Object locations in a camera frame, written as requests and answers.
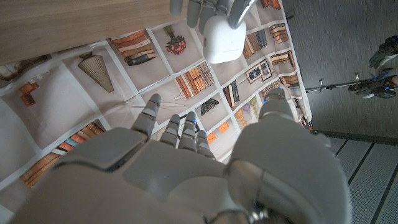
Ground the white airpods case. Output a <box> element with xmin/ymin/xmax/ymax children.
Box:
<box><xmin>202</xmin><ymin>15</ymin><xmax>248</xmax><ymax>65</ymax></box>

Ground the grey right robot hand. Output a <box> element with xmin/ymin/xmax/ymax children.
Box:
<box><xmin>9</xmin><ymin>88</ymin><xmax>354</xmax><ymax>224</ymax></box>

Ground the black tripod rod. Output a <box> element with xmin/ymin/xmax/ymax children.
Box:
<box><xmin>305</xmin><ymin>73</ymin><xmax>374</xmax><ymax>93</ymax></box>

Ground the printed bookshelf fabric backdrop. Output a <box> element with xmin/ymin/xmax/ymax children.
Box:
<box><xmin>0</xmin><ymin>0</ymin><xmax>313</xmax><ymax>218</ymax></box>

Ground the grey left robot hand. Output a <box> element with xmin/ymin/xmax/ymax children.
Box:
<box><xmin>169</xmin><ymin>0</ymin><xmax>257</xmax><ymax>35</ymax></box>

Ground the grey perforated metal panel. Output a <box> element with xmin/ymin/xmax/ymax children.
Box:
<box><xmin>310</xmin><ymin>129</ymin><xmax>398</xmax><ymax>224</ymax></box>

